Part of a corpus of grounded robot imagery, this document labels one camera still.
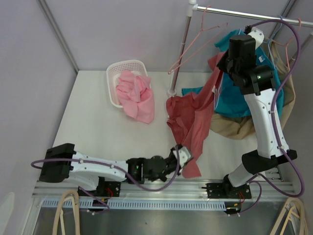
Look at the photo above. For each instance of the pink t shirt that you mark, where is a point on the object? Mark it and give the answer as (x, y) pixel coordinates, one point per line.
(136, 96)

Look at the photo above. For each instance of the red t shirt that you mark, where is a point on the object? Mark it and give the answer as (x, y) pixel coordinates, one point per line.
(190, 116)

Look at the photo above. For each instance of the teal t shirt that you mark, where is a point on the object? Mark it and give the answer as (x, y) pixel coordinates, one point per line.
(231, 103)

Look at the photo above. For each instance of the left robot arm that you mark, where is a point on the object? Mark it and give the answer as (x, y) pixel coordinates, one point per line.
(64, 163)

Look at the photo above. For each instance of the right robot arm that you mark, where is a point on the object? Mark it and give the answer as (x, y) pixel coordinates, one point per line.
(257, 85)

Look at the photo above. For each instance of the beige t shirt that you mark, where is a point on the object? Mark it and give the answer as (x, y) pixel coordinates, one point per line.
(242, 127)

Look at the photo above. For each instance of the white perforated plastic basket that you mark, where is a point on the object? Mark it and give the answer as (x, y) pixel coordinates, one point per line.
(114, 71)

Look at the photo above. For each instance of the beige tubes lower left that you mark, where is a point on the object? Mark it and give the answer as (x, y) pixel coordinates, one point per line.
(70, 195)

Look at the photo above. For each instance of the beige tubes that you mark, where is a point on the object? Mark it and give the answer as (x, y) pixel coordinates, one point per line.
(292, 212)
(70, 195)

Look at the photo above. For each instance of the metal clothes rack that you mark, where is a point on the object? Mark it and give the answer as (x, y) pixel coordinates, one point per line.
(192, 7)

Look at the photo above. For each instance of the beige tubes lower right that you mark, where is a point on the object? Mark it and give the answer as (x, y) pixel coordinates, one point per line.
(292, 212)

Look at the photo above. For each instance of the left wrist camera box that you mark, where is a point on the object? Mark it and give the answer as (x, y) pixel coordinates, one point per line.
(183, 155)

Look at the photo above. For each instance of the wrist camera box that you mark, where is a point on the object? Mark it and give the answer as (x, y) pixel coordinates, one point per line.
(183, 155)
(255, 33)

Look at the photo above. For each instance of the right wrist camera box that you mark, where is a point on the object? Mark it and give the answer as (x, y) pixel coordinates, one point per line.
(255, 33)

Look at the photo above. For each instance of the white slotted cable duct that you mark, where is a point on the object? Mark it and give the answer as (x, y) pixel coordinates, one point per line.
(145, 205)

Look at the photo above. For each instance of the pink hanger at rail end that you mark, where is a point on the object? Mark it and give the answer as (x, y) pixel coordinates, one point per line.
(285, 45)

